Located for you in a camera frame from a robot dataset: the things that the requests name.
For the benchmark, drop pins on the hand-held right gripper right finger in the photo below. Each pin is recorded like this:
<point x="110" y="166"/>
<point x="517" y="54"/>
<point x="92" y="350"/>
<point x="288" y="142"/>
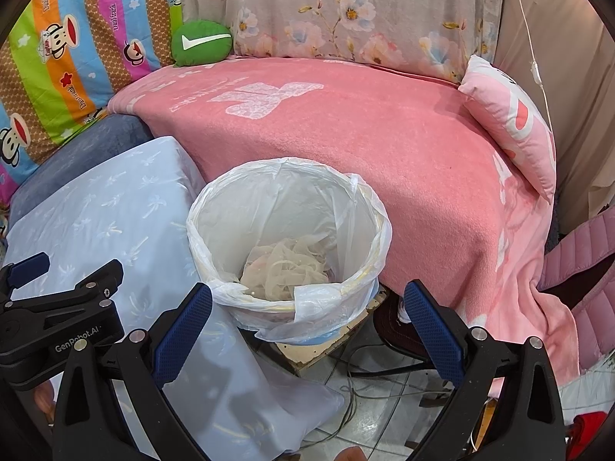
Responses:
<point x="432" y="331"/>

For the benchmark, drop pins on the light blue sheet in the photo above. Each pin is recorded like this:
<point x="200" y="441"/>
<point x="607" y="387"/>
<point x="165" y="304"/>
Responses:
<point x="120" y="211"/>

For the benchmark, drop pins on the person's left hand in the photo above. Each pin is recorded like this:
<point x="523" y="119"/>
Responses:
<point x="43" y="396"/>

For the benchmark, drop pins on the bin with white plastic bag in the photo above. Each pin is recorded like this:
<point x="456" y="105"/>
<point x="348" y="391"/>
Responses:
<point x="230" y="201"/>

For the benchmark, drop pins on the wooden board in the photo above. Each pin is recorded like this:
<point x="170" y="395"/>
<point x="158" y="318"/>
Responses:
<point x="312" y="355"/>

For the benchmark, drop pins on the beige curtain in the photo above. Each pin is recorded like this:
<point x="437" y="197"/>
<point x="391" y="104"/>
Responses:
<point x="576" y="105"/>

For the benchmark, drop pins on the pink quilted jacket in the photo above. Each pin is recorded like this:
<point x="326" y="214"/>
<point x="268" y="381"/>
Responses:
<point x="586" y="259"/>

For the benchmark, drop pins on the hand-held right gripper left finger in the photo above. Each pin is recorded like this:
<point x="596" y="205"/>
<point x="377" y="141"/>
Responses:
<point x="185" y="331"/>

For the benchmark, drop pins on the striped monkey print pillow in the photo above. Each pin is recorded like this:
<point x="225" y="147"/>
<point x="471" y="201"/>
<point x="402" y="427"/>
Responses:
<point x="72" y="57"/>

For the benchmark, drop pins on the black chair base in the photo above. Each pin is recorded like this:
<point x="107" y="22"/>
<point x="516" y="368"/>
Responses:
<point x="389" y="326"/>

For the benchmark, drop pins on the pink printed pillow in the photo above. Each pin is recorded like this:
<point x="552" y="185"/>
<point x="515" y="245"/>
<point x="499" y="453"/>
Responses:
<point x="509" y="115"/>

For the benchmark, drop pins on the grey floral blanket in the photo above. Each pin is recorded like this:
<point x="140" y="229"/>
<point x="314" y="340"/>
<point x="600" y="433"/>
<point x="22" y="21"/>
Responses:
<point x="384" y="19"/>

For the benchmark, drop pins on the green cushion with white tick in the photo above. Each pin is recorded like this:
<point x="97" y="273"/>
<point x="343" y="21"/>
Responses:
<point x="202" y="58"/>

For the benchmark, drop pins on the blue-grey cushion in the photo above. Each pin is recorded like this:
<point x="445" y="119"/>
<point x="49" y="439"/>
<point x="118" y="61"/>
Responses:
<point x="86" y="149"/>

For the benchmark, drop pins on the pink blanket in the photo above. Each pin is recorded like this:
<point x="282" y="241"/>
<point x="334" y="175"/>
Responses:
<point x="384" y="153"/>

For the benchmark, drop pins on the red cloth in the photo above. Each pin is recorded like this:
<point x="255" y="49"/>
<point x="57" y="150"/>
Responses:
<point x="586" y="434"/>

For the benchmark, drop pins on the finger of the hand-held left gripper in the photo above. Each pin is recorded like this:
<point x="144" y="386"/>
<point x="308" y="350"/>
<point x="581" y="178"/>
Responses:
<point x="29" y="266"/>
<point x="103" y="278"/>

